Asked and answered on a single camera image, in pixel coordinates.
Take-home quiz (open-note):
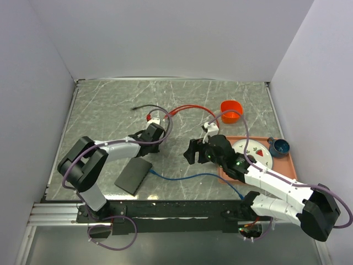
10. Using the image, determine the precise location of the black network switch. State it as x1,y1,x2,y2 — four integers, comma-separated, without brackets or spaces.
114,157,152,196

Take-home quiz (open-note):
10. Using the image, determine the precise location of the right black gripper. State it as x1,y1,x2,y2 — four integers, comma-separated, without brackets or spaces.
183,137,226,168

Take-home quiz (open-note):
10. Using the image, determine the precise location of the blue ceramic mug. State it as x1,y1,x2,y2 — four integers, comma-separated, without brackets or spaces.
267,137,290,158

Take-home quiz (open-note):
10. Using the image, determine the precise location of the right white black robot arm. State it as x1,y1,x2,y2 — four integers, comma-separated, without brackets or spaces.
184,135,340,242

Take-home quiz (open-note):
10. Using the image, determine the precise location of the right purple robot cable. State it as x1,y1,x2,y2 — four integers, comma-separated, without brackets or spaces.
208,110,353,241

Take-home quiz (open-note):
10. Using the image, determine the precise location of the white strawberry plate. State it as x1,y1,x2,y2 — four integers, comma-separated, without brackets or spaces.
232,139,273,169

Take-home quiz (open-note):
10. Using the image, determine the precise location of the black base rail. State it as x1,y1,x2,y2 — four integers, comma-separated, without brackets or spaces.
76,200,258,235

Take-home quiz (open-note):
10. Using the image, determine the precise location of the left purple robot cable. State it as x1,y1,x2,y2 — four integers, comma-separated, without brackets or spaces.
62,107,174,251

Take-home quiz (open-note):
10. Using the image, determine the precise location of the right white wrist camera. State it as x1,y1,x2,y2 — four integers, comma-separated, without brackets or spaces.
202,122,219,144

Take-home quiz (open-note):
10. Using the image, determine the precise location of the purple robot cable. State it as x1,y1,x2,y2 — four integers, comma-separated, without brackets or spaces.
208,110,353,241
62,107,174,251

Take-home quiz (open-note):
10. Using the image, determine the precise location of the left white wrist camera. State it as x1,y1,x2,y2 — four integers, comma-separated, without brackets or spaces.
146,114,161,126

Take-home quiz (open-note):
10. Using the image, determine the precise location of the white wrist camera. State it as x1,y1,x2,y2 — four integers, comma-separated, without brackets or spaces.
146,114,161,126
202,122,219,144

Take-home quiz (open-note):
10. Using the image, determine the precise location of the orange plastic cup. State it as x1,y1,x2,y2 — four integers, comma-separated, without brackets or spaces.
220,100,243,124

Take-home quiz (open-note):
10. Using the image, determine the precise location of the aluminium frame rail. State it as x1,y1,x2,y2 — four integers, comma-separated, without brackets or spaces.
27,203,82,226

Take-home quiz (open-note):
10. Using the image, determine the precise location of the blue ethernet cable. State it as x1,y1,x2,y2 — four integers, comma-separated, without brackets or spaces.
150,169,245,201

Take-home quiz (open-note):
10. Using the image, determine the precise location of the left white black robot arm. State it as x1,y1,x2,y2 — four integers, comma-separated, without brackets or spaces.
57,123,167,222

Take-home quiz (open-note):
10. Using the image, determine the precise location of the black ethernet cable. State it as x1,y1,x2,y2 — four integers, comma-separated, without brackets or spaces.
131,104,161,111

